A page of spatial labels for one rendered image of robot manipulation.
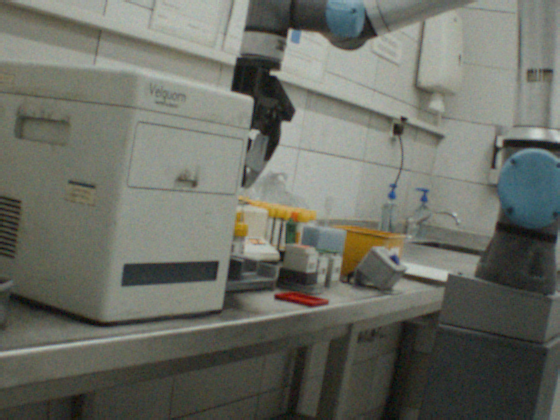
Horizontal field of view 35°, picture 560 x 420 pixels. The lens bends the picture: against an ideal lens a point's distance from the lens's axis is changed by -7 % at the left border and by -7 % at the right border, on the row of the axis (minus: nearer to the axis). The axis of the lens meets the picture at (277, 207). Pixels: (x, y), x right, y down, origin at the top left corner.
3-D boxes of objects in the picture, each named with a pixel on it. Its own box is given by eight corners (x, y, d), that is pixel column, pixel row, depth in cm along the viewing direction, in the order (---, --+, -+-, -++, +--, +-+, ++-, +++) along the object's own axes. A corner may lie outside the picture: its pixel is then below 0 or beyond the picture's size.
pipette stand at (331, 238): (318, 281, 183) (326, 230, 182) (288, 274, 187) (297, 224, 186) (344, 280, 191) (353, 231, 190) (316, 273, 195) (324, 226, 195)
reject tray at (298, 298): (311, 307, 148) (312, 302, 148) (273, 298, 151) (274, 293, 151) (328, 304, 154) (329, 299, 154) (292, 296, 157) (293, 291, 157)
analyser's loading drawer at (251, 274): (204, 299, 127) (209, 261, 126) (164, 288, 130) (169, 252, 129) (274, 291, 145) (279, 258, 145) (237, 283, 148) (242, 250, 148)
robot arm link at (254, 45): (255, 38, 158) (298, 42, 154) (251, 63, 158) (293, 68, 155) (234, 30, 151) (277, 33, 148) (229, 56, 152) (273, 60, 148)
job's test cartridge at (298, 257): (304, 284, 164) (310, 248, 163) (280, 279, 166) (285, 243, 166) (313, 283, 167) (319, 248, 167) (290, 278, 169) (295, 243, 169)
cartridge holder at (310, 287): (312, 295, 162) (315, 274, 162) (266, 284, 166) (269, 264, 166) (324, 293, 167) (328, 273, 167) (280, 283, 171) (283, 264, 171)
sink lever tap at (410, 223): (454, 247, 346) (460, 212, 345) (398, 237, 357) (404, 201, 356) (466, 246, 361) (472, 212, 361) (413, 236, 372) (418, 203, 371)
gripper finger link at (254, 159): (231, 186, 151) (239, 129, 151) (249, 188, 156) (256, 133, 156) (248, 189, 150) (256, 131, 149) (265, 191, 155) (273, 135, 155)
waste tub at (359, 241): (381, 283, 194) (389, 236, 194) (322, 272, 200) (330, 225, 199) (398, 279, 207) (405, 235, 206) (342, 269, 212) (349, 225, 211)
